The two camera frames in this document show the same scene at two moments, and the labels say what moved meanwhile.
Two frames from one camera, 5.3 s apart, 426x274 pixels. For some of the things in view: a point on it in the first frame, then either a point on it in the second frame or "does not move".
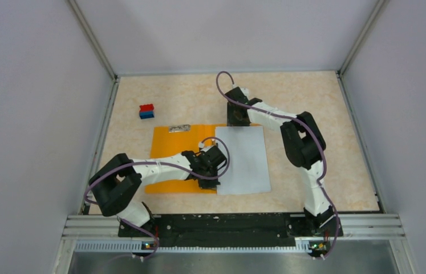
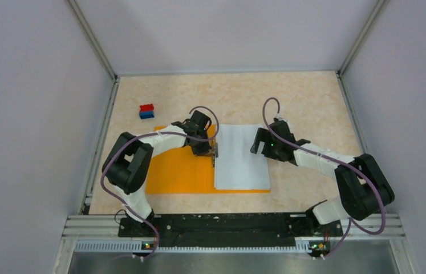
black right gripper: [231, 121] -> [265, 135]
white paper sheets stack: [247, 172] does not move
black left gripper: [203, 184] -> [203, 150]
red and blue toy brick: [146, 111] does not move
